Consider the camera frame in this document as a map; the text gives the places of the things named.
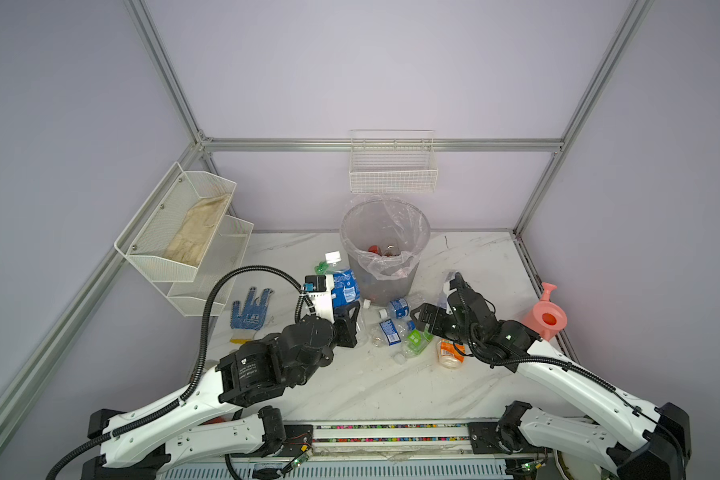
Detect crushed clear bottle blue label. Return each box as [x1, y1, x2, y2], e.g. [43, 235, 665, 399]
[325, 251, 359, 308]

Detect small bottle blue cap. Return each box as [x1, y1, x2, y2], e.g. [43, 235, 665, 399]
[370, 318, 415, 347]

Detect green label clear bottle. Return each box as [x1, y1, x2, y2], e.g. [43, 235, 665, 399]
[393, 329, 434, 364]

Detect green crushed plastic bottle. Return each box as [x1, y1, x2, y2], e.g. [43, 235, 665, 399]
[314, 261, 330, 275]

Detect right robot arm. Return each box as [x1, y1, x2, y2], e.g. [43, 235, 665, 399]
[411, 274, 692, 479]

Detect white mesh shelf tray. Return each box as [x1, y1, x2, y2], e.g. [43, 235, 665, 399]
[114, 164, 236, 283]
[166, 215, 254, 317]

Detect clear plastic bin liner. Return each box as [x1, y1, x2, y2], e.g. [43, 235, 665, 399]
[340, 196, 433, 283]

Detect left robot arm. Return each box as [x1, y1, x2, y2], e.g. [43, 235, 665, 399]
[47, 265, 361, 479]

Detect tall clear bottle white cap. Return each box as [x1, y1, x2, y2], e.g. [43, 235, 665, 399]
[437, 271, 456, 314]

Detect white mesh upper shelf tray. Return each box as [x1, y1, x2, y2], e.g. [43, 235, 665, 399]
[114, 164, 236, 283]

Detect white wire wall basket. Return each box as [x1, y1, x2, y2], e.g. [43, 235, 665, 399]
[349, 129, 439, 194]

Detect white mesh lower shelf tray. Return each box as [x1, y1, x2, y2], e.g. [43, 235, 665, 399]
[166, 215, 254, 317]

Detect pink plastic watering can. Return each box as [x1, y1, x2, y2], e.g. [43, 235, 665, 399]
[521, 282, 568, 341]

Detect beige cloth in tray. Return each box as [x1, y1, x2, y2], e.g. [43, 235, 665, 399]
[164, 194, 231, 267]

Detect blue dotted work glove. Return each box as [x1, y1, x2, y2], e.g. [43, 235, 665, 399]
[230, 287, 274, 344]

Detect grey mesh waste bin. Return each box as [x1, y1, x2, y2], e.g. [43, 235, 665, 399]
[340, 199, 432, 308]

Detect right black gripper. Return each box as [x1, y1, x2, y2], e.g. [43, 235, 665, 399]
[405, 302, 477, 347]

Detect orange label bottle gold cap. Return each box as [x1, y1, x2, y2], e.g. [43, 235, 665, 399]
[436, 340, 464, 370]

